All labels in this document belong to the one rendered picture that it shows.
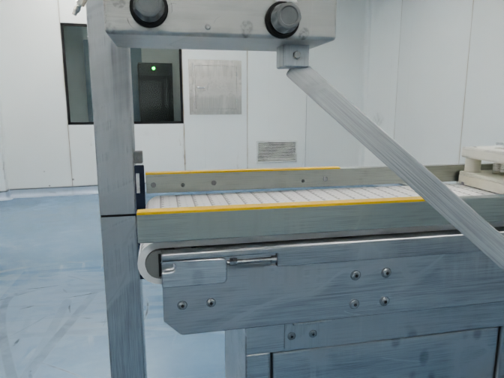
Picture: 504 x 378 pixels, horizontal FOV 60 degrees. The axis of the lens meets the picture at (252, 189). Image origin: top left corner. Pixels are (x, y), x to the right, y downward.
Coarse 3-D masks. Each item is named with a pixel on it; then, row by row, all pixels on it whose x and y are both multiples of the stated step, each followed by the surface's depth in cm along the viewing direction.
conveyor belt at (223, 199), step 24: (240, 192) 75; (264, 192) 75; (288, 192) 75; (312, 192) 75; (336, 192) 75; (360, 192) 75; (384, 192) 75; (408, 192) 75; (456, 192) 75; (480, 192) 75; (192, 240) 49; (216, 240) 49; (240, 240) 50; (264, 240) 51; (144, 264) 48
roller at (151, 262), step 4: (160, 248) 48; (164, 248) 48; (168, 248) 49; (172, 248) 51; (152, 252) 48; (156, 252) 48; (160, 252) 48; (148, 256) 48; (152, 256) 48; (156, 256) 48; (160, 256) 48; (148, 260) 48; (152, 260) 48; (156, 260) 48; (160, 260) 48; (148, 264) 48; (152, 264) 48; (156, 264) 48; (160, 264) 48; (148, 268) 48; (152, 268) 48; (156, 268) 48; (160, 268) 48; (148, 272) 48; (152, 272) 48; (156, 272) 48; (160, 272) 48; (152, 276) 48; (156, 276) 48; (160, 276) 48
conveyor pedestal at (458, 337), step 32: (352, 320) 58; (384, 320) 59; (416, 320) 60; (448, 320) 61; (480, 320) 62; (256, 352) 56; (288, 352) 58; (320, 352) 59; (352, 352) 60; (384, 352) 61; (416, 352) 62; (448, 352) 64; (480, 352) 65
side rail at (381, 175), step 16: (160, 176) 72; (176, 176) 73; (192, 176) 73; (208, 176) 74; (224, 176) 74; (240, 176) 75; (256, 176) 75; (272, 176) 76; (288, 176) 76; (304, 176) 77; (320, 176) 78; (336, 176) 78; (352, 176) 79; (368, 176) 80; (384, 176) 80; (448, 176) 83; (160, 192) 72
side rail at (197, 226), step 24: (144, 216) 46; (168, 216) 46; (192, 216) 47; (216, 216) 47; (240, 216) 48; (264, 216) 48; (288, 216) 49; (312, 216) 49; (336, 216) 50; (360, 216) 51; (384, 216) 51; (408, 216) 52; (432, 216) 53; (144, 240) 46; (168, 240) 47
